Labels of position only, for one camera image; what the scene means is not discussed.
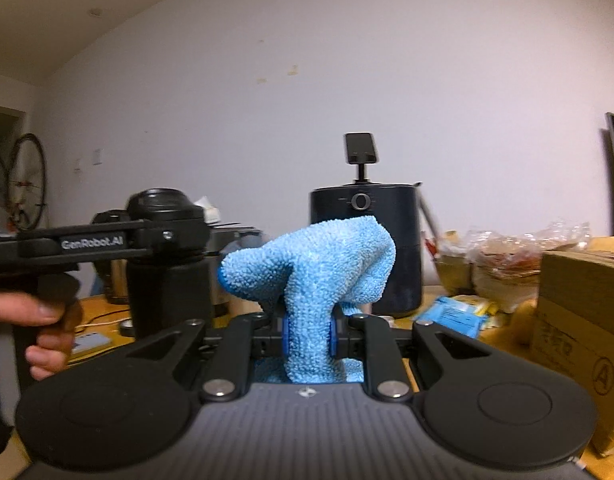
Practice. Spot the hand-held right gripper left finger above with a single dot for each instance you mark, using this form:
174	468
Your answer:
285	332

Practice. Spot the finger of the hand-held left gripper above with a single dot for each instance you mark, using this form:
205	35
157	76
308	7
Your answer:
177	240

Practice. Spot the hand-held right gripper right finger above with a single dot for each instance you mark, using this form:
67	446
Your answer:
332	335

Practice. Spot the black gradient water bottle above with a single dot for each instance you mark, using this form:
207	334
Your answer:
172	290

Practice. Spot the blue microfiber cloth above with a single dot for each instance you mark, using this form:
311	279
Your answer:
317	275

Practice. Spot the person's left hand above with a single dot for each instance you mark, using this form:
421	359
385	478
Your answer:
17	307

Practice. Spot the tissue pack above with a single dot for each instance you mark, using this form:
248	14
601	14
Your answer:
209	210

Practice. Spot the silver rice cooker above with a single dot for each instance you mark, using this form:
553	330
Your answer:
237	237

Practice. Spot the bicycle wheel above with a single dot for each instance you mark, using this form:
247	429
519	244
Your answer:
29	180

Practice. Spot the black electric kettle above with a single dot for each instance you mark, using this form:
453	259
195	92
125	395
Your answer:
112	280

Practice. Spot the black tape roll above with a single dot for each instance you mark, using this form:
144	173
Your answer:
127	329

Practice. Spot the dark blue air fryer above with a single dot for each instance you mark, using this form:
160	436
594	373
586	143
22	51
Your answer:
407	260

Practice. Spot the white blue power strip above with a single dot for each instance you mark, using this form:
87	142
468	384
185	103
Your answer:
89	346

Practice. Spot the blue wet wipe packet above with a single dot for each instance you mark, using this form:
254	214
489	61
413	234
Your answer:
452	317

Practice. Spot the white plastic tube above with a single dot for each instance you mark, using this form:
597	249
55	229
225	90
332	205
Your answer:
429	217

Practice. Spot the yellow green sachets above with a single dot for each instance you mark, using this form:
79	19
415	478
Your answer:
484	305

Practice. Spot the black phone stand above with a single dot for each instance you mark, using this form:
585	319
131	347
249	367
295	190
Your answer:
361	147

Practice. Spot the yellow round fruit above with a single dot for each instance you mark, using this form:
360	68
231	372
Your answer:
523	322

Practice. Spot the bag of flat pancakes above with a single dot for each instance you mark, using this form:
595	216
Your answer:
517	265

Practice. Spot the cardboard box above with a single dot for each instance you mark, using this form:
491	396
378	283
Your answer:
582	320

